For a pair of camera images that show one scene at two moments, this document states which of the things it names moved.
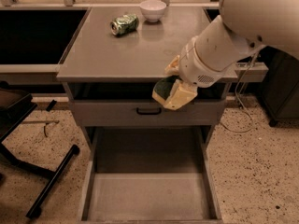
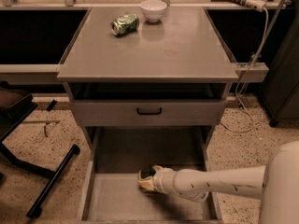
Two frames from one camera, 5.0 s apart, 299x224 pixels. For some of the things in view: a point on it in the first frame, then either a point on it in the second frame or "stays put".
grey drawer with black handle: [148, 113] stays put
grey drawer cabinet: [147, 163] stays put
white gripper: [195, 66] → [161, 180]
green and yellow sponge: [163, 88] → [144, 174]
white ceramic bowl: [152, 9] stays put
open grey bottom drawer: [149, 175] stays put
